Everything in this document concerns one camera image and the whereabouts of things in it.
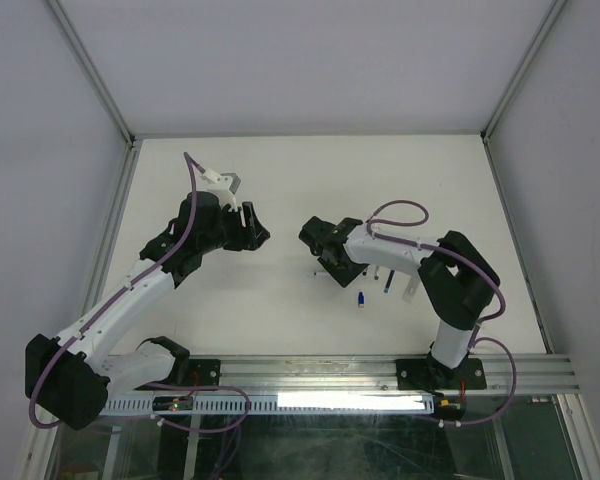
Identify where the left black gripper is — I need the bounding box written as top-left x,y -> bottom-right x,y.
198,201 -> 268,254

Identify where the orange tip clear marker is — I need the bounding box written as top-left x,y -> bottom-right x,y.
402,275 -> 420,303

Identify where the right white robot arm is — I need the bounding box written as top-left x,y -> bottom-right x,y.
299,216 -> 503,387

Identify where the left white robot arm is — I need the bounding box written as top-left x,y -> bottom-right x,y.
25,192 -> 270,430

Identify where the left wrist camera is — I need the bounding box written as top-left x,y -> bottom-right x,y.
201,168 -> 241,211

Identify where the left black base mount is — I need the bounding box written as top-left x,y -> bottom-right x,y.
168,358 -> 221,389

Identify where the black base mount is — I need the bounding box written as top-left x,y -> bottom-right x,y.
168,358 -> 221,389
395,357 -> 487,393

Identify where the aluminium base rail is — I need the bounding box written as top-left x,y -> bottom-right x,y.
43,352 -> 581,401

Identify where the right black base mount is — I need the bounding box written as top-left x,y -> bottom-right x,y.
395,357 -> 487,393

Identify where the slotted cable duct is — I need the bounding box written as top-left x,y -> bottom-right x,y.
101,392 -> 434,417

